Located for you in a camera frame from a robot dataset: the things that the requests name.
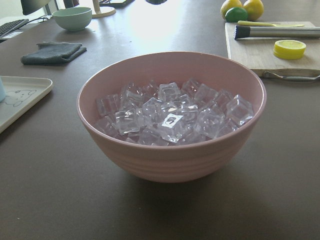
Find wooden cup stand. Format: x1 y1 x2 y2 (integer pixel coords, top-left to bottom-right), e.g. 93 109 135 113
92 0 116 19

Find green bowl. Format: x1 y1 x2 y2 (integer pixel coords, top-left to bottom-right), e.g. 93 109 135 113
52 6 92 32

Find steel muddler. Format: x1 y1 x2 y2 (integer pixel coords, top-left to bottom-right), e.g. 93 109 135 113
233 25 320 39

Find green lime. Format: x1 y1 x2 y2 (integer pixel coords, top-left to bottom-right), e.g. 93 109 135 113
225 7 249 23

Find half lemon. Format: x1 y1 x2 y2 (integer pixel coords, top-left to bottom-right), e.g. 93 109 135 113
273 39 307 60

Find yellow lemon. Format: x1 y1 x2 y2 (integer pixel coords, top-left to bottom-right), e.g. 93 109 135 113
220 0 243 19
243 0 264 22

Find pink bowl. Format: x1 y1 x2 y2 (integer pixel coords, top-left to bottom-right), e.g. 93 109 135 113
77 51 267 183

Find clear ice cubes pile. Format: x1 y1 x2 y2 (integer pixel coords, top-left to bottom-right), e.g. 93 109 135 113
94 79 254 147

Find cream rabbit tray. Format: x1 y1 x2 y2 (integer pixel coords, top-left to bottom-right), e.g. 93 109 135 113
0 76 53 132

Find light blue cup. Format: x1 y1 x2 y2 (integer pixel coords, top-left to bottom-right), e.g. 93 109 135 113
0 77 6 102

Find wooden cutting board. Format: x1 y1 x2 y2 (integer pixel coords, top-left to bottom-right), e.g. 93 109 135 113
225 22 320 83

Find grey folded cloth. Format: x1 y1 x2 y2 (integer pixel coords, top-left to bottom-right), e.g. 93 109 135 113
20 42 87 65

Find yellow lemon far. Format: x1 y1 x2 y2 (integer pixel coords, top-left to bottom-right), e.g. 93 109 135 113
220 0 243 19

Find yellow lemon near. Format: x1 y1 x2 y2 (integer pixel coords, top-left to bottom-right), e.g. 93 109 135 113
243 0 264 22

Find yellow plastic knife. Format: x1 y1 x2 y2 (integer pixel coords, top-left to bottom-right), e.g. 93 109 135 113
237 20 305 28

